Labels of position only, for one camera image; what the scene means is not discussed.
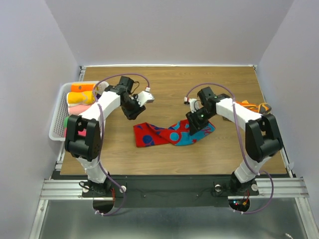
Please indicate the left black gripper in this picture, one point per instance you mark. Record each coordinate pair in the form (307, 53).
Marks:
(133, 114)

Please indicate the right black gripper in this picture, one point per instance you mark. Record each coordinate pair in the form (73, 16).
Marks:
(196, 126)

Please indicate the teal red-trimmed towel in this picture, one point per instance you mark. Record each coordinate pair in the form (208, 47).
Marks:
(147, 134)

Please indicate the yellow patterned towel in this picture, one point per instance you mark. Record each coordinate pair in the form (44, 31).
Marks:
(75, 98)

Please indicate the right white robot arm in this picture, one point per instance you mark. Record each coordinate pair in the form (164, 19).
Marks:
(262, 136)

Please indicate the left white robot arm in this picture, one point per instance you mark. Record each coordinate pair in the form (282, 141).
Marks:
(87, 149)

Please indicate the hot pink rolled towel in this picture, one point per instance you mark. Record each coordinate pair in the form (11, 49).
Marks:
(81, 133)

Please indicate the light pink rolled towel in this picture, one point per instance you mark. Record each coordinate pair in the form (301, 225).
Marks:
(78, 109)

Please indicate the orange rolled towel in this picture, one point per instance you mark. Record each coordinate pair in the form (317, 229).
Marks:
(82, 87)

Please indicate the green rolled towel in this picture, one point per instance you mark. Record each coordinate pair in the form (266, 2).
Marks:
(65, 122)

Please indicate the grey orange-trimmed towel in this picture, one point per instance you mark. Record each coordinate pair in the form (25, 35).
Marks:
(249, 105)

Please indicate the white plastic basket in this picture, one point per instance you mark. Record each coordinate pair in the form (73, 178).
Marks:
(57, 128)

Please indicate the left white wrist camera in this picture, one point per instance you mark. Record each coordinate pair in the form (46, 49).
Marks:
(145, 97)

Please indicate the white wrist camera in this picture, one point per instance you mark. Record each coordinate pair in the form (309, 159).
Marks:
(145, 97)
(194, 104)

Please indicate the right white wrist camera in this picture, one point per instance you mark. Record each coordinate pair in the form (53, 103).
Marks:
(194, 104)

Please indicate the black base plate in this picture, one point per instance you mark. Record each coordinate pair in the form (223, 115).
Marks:
(167, 191)

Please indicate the aluminium frame rail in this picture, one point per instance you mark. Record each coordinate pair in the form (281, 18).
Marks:
(61, 190)

